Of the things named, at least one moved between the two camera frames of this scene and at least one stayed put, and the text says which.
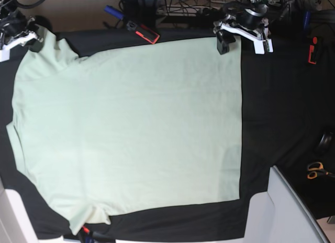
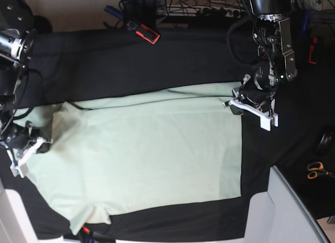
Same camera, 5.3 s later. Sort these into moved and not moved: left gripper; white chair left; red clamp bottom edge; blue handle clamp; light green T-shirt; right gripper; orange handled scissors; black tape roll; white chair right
Moved: left gripper; light green T-shirt; right gripper
Not moved: black tape roll; white chair right; orange handled scissors; white chair left; red clamp bottom edge; blue handle clamp
